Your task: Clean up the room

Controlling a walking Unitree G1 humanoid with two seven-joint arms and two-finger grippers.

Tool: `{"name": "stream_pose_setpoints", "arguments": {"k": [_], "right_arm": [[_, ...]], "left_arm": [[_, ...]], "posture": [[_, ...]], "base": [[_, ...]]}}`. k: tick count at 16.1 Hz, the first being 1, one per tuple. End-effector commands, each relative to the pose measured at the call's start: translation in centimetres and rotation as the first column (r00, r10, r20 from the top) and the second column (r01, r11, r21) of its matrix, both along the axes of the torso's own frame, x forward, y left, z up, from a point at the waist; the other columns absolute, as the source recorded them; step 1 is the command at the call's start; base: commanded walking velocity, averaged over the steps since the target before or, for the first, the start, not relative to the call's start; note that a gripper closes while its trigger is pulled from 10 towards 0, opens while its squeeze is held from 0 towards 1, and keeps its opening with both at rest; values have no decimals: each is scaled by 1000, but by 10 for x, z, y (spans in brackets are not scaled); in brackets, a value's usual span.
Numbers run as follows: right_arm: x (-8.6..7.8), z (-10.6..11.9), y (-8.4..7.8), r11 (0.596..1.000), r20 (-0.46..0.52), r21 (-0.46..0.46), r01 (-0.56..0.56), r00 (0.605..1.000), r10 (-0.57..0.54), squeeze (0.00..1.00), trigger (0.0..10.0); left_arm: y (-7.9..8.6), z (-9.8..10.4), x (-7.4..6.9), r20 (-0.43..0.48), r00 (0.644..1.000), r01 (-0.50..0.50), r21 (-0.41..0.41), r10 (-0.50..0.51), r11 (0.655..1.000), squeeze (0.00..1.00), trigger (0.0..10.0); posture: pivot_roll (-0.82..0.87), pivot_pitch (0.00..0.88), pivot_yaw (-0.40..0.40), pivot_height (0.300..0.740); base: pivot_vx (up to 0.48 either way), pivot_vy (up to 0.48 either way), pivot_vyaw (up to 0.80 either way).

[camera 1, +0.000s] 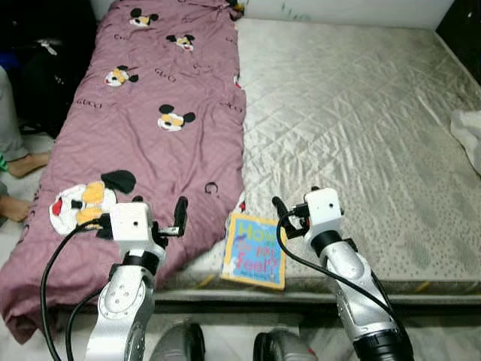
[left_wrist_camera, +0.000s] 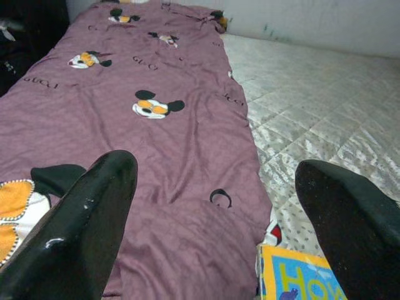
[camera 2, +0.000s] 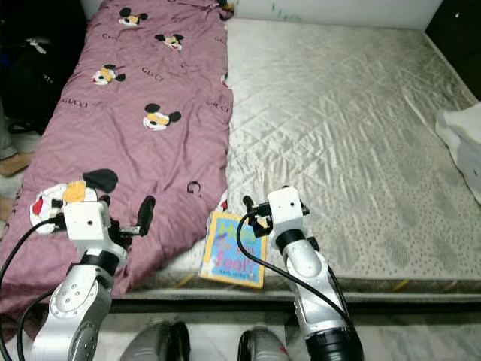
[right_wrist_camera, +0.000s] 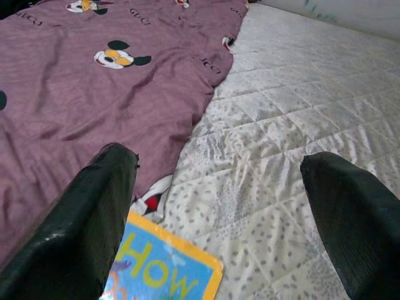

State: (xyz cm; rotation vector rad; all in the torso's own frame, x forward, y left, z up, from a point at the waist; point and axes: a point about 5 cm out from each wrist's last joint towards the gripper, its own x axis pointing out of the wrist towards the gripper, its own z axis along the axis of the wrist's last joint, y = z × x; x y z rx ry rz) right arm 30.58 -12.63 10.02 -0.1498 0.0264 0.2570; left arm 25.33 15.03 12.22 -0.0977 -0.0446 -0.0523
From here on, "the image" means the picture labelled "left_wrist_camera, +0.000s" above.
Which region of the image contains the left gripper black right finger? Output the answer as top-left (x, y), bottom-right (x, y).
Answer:
top-left (295, 159), bottom-right (400, 300)

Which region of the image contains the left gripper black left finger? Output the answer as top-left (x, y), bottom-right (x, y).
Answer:
top-left (0, 149), bottom-right (139, 300)

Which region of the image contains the yellow bordered children's book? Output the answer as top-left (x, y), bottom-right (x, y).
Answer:
top-left (256, 243), bottom-right (349, 300)

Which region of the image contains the purple cartoon mouse quilt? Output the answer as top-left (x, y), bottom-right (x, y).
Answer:
top-left (0, 0), bottom-right (273, 300)

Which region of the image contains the quilted white mattress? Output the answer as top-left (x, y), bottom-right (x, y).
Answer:
top-left (220, 32), bottom-right (400, 260)

